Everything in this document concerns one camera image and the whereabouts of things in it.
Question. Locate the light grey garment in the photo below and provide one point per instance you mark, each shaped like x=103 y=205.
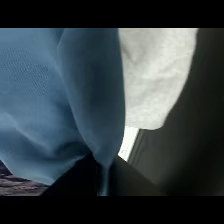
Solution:
x=153 y=76

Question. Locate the blue T-shirt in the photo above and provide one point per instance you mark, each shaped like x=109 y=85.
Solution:
x=66 y=100

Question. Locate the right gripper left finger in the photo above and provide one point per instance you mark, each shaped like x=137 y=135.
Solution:
x=78 y=180

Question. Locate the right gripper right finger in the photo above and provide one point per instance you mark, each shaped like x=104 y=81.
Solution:
x=130 y=181

